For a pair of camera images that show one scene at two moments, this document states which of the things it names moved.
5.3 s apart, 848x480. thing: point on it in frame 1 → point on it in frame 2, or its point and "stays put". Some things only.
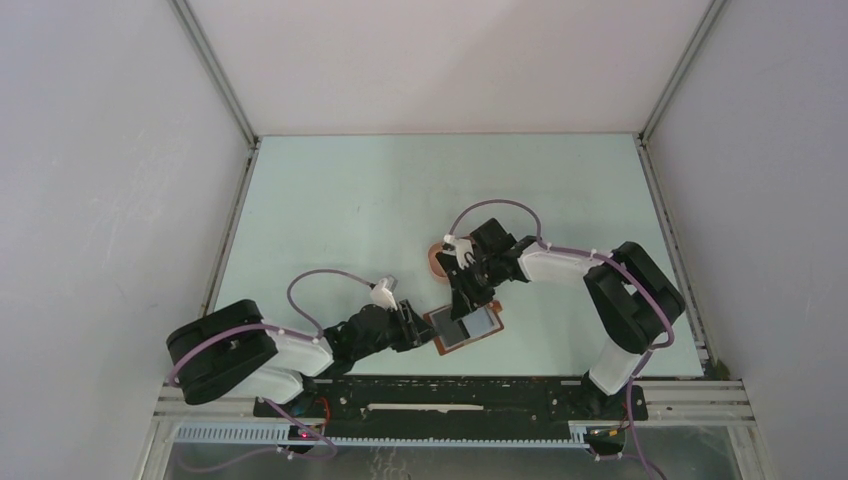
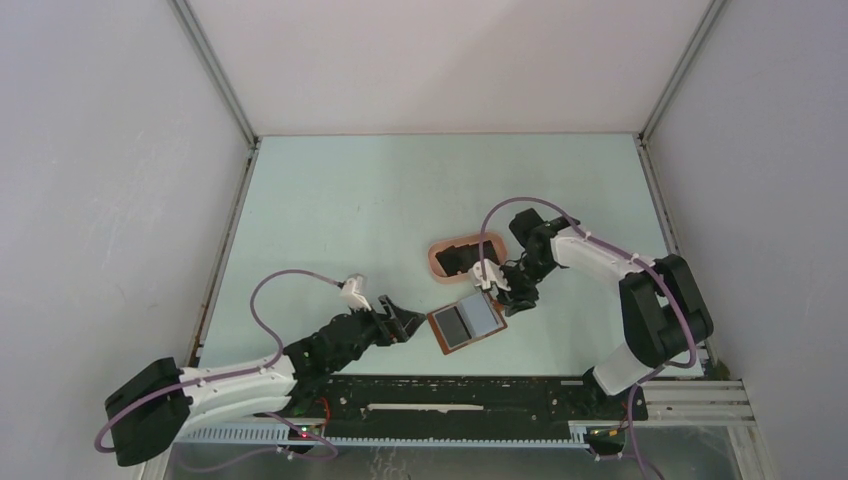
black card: [450, 330] stays put
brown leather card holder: [451, 334] stays put
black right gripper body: [479, 280] → [523, 278]
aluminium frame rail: [725, 403] stays put
